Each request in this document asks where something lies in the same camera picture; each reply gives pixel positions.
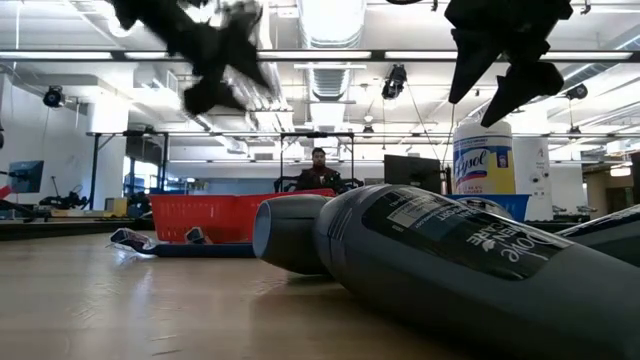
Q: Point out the black computer monitor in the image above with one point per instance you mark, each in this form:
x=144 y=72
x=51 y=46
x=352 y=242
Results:
x=412 y=172

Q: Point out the black aluminium table frame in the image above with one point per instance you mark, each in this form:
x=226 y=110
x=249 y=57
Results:
x=60 y=229

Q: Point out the yellow box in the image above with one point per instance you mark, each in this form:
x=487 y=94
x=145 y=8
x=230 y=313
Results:
x=116 y=206

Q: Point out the wide red plastic basket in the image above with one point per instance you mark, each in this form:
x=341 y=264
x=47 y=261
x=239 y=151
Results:
x=310 y=192

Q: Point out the blue plastic basket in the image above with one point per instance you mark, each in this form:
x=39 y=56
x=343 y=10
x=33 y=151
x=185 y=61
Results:
x=521 y=206

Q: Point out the black metal overhead frame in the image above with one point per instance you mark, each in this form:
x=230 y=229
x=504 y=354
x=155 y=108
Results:
x=95 y=170

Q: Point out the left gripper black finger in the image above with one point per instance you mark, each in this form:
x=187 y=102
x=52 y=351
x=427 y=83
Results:
x=250 y=55
x=210 y=97

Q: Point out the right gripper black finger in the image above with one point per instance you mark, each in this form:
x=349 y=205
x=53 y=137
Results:
x=470 y=55
x=530 y=82

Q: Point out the small dark monitor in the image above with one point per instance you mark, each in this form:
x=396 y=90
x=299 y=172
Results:
x=26 y=176

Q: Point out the small red plastic basket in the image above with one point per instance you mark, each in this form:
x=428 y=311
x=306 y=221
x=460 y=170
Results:
x=195 y=215

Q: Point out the person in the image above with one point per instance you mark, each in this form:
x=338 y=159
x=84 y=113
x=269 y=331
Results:
x=319 y=175

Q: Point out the white round pillar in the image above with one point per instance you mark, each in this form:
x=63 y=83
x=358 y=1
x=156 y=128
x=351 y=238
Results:
x=532 y=175

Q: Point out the black ceiling camera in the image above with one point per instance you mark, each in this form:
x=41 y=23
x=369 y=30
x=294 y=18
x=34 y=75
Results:
x=577 y=91
x=395 y=80
x=53 y=96

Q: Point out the background black robot arm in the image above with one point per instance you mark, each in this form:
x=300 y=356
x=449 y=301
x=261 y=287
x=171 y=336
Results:
x=62 y=201

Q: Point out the Lysol wipes canister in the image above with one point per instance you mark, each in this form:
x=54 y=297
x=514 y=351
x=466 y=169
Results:
x=482 y=160

